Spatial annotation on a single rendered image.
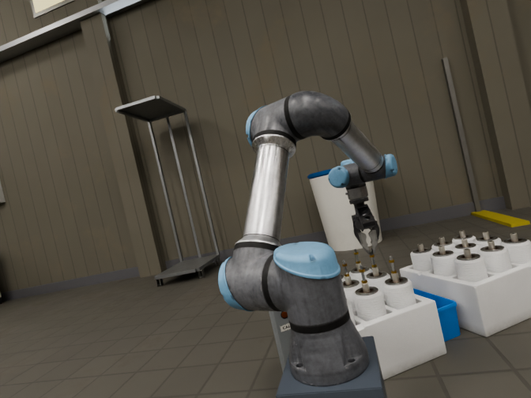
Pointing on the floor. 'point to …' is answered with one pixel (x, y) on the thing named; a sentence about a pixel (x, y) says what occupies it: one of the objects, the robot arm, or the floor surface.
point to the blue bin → (449, 327)
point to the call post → (283, 335)
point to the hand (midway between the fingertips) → (370, 250)
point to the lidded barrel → (340, 212)
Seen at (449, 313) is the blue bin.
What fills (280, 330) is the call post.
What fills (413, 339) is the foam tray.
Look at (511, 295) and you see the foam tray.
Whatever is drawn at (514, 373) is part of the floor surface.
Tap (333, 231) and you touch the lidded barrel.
